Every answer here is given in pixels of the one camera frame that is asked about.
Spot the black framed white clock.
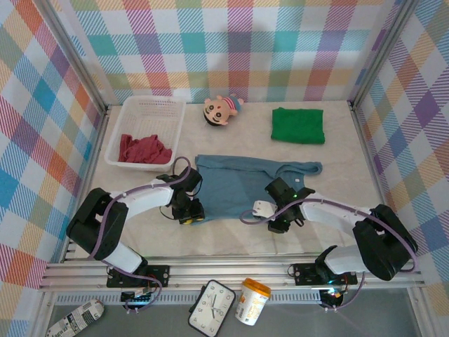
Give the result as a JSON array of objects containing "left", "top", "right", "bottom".
[{"left": 187, "top": 279, "right": 236, "bottom": 337}]

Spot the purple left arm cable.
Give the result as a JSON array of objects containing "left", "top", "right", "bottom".
[{"left": 87, "top": 156, "right": 193, "bottom": 314}]

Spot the white plastic basket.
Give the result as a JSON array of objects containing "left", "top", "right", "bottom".
[{"left": 104, "top": 95, "right": 187, "bottom": 173}]

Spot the cartoon plush doll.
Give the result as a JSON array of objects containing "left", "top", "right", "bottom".
[{"left": 203, "top": 93, "right": 246, "bottom": 128}]

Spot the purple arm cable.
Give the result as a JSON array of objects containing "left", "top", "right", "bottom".
[
  {"left": 239, "top": 198, "right": 420, "bottom": 312},
  {"left": 87, "top": 156, "right": 193, "bottom": 314}
]

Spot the green tank top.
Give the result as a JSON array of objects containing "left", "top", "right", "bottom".
[{"left": 270, "top": 107, "right": 326, "bottom": 145}]

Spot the white cup with orange lid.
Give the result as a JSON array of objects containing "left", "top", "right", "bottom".
[{"left": 234, "top": 277, "right": 272, "bottom": 326}]

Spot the blue tank top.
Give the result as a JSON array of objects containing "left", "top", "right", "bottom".
[{"left": 194, "top": 154, "right": 323, "bottom": 224}]

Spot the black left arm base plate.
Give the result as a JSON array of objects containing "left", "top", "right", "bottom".
[{"left": 106, "top": 263, "right": 170, "bottom": 289}]

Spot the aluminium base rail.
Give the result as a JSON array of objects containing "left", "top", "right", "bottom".
[{"left": 38, "top": 258, "right": 425, "bottom": 292}]

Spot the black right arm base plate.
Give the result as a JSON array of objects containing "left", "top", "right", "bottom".
[{"left": 293, "top": 262, "right": 358, "bottom": 286}]

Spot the aluminium side rail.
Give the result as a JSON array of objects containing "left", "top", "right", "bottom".
[
  {"left": 349, "top": 100, "right": 404, "bottom": 259},
  {"left": 60, "top": 105, "right": 113, "bottom": 263}
]

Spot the aluminium frame post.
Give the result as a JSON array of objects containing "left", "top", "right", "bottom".
[
  {"left": 34, "top": 0, "right": 110, "bottom": 114},
  {"left": 348, "top": 0, "right": 422, "bottom": 112}
]

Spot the newsprint wrapped roll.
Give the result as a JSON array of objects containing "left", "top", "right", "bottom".
[{"left": 46, "top": 298, "right": 105, "bottom": 337}]

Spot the red tank top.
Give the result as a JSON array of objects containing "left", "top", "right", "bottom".
[{"left": 118, "top": 133, "right": 173, "bottom": 164}]

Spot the grey slotted cable duct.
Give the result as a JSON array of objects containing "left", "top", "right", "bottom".
[{"left": 55, "top": 291, "right": 323, "bottom": 305}]

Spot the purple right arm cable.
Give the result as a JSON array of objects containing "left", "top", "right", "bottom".
[{"left": 239, "top": 198, "right": 420, "bottom": 312}]

